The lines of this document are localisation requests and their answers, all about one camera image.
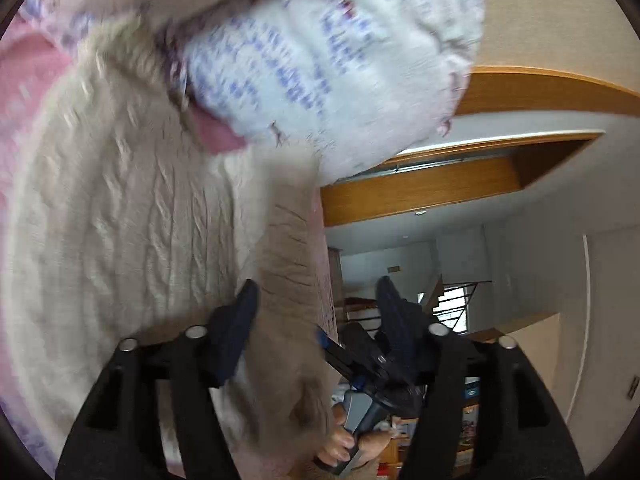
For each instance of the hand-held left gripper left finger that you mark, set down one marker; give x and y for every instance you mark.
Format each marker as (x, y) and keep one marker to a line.
(240, 330)

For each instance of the pink floral pillow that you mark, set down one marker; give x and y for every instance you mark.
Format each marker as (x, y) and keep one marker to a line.
(75, 10)

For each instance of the white wall switch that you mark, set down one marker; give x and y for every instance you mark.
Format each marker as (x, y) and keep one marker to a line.
(633, 387)

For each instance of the person's right hand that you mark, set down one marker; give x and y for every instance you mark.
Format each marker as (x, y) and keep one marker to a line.
(372, 445)

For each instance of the shelf with colourful boxes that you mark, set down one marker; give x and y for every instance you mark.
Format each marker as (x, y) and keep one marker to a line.
(470, 420)

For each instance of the pink floral bed sheet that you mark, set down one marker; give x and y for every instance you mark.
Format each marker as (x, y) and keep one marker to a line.
(20, 90)

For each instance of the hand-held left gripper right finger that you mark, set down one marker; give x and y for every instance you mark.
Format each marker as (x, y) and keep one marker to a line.
(392, 310)

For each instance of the staircase with black railing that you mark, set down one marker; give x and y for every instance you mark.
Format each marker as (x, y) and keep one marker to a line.
(357, 306)

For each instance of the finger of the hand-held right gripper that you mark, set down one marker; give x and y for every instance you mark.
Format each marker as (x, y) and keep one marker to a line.
(362, 340)
(340, 357)

